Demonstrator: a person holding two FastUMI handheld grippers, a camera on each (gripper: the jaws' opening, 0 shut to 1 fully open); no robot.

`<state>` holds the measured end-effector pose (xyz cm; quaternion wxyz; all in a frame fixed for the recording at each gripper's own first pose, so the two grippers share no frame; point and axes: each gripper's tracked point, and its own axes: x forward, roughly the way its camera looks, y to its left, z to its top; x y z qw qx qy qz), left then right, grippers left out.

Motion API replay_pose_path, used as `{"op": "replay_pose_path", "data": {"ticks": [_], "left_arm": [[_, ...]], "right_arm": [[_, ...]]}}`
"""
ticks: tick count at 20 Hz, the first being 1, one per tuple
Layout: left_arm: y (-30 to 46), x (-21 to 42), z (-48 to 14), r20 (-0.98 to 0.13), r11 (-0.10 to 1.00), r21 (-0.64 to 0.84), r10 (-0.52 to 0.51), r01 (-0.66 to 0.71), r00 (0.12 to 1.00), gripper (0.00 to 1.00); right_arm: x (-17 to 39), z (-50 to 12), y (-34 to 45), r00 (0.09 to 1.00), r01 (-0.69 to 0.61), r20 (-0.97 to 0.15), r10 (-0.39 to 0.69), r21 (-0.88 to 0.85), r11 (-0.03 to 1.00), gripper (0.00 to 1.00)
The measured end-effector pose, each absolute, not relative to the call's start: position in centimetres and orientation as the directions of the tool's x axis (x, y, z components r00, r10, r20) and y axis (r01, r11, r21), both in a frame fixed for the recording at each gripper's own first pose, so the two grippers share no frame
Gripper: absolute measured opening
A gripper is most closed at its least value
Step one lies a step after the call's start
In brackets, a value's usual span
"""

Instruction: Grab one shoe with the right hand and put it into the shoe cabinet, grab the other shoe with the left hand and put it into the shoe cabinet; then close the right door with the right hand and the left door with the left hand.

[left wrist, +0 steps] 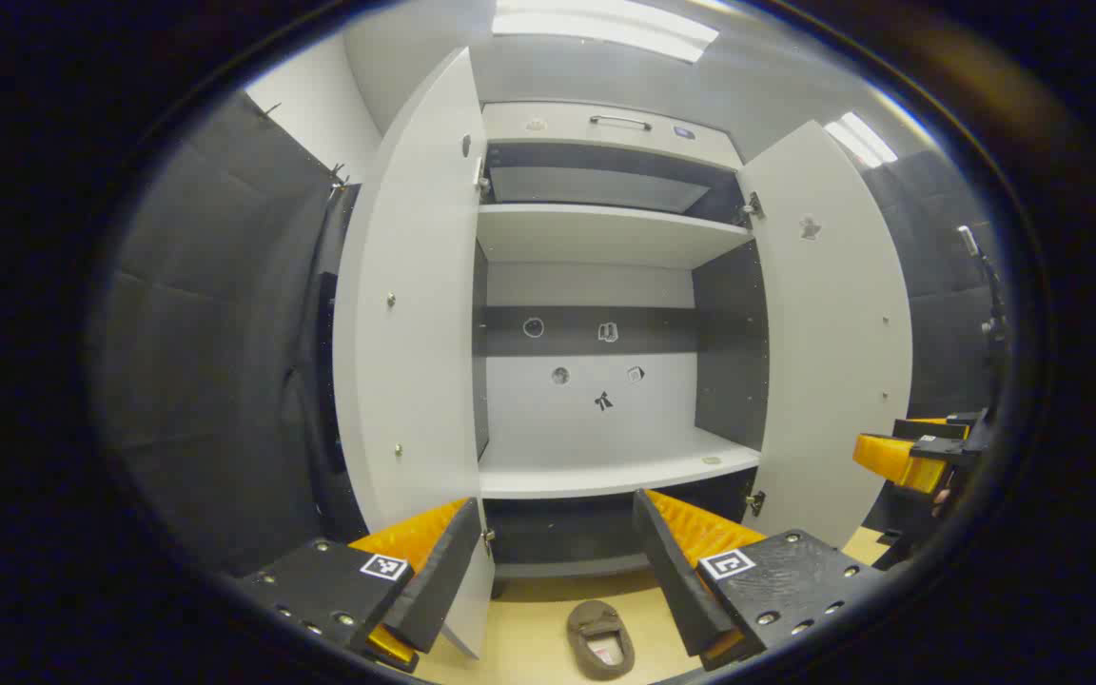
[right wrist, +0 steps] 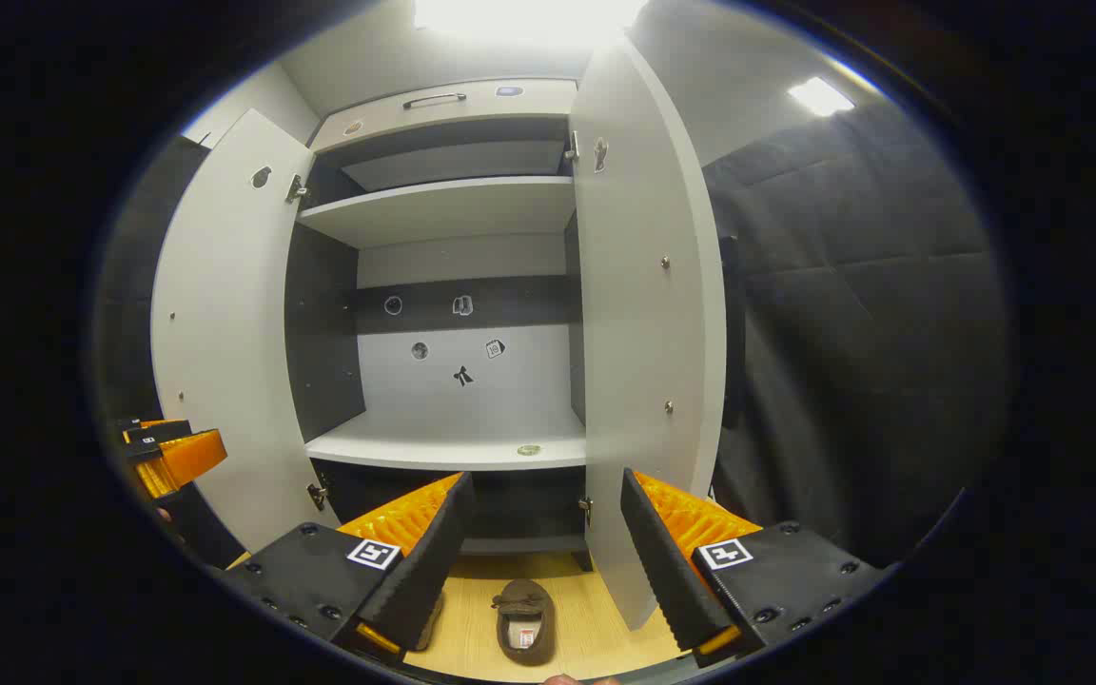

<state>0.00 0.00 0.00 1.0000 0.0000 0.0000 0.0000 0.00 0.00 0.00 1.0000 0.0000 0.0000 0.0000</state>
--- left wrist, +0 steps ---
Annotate white cabinet door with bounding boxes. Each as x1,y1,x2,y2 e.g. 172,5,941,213
736,120,915,551
334,46,497,659

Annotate ceiling light panel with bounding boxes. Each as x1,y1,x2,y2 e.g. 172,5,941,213
493,0,720,64
824,112,899,168

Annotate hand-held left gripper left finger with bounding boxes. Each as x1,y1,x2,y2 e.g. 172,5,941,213
239,498,484,674

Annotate brown fuzzy shoe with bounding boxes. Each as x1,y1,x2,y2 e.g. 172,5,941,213
567,599,636,681

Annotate white cabinet drawer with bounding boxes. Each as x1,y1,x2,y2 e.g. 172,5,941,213
481,102,744,170

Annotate white shoe cabinet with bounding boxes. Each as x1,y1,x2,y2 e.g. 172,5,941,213
472,100,770,581

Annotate black metal stand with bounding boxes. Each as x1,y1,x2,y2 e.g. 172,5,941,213
957,225,1010,415

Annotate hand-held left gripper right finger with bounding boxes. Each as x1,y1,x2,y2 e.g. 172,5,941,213
632,488,882,672

